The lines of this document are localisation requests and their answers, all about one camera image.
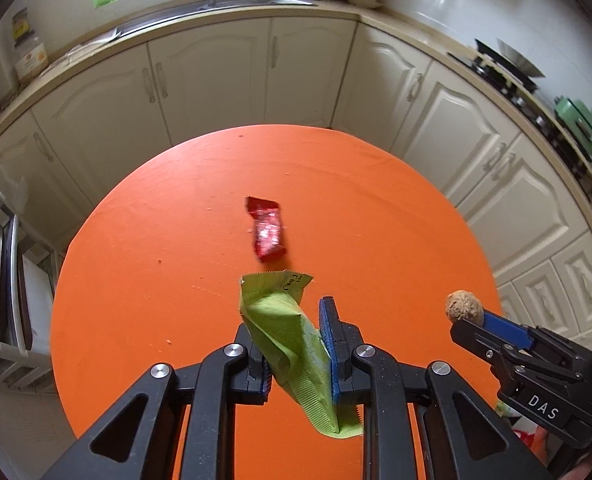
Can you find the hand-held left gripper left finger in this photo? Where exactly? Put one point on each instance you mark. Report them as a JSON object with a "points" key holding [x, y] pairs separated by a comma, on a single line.
{"points": [[266, 377]]}

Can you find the steel wok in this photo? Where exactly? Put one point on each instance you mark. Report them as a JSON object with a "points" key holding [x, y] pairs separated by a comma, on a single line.
{"points": [[518, 60]]}

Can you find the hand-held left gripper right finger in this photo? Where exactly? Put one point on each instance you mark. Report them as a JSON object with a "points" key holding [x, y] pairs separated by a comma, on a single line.
{"points": [[328, 340]]}

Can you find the red candy wrapper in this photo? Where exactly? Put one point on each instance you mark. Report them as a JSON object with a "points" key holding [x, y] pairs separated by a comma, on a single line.
{"points": [[268, 232]]}

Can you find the beige countertop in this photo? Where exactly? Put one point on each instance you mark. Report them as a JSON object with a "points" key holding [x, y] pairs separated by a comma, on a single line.
{"points": [[326, 10]]}

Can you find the walnut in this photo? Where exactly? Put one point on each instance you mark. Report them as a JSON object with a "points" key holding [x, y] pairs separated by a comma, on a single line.
{"points": [[463, 306]]}

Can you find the hanging translucent plastic bag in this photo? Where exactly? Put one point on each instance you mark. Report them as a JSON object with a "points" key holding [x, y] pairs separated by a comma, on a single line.
{"points": [[6, 185]]}

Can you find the green snack bag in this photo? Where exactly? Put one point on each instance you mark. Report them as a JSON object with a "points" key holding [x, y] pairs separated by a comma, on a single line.
{"points": [[286, 330]]}

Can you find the green electric cooker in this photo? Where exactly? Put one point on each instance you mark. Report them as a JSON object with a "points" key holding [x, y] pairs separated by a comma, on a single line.
{"points": [[581, 120]]}

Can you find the steel sink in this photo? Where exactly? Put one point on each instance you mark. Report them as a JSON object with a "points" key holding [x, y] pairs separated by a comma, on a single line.
{"points": [[201, 16]]}

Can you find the round orange table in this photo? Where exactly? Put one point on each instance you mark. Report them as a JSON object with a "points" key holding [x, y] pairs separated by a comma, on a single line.
{"points": [[216, 70]]}

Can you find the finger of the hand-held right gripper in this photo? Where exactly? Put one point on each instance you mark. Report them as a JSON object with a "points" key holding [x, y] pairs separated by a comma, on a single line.
{"points": [[506, 332], [476, 342]]}

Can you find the black gas stove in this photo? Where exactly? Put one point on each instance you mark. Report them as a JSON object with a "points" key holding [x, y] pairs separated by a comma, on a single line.
{"points": [[521, 92]]}

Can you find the white plastic rack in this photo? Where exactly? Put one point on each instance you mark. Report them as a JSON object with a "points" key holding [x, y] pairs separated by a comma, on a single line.
{"points": [[6, 365]]}

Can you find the white orange label jar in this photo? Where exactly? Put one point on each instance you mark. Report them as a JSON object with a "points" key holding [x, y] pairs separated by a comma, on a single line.
{"points": [[31, 58]]}

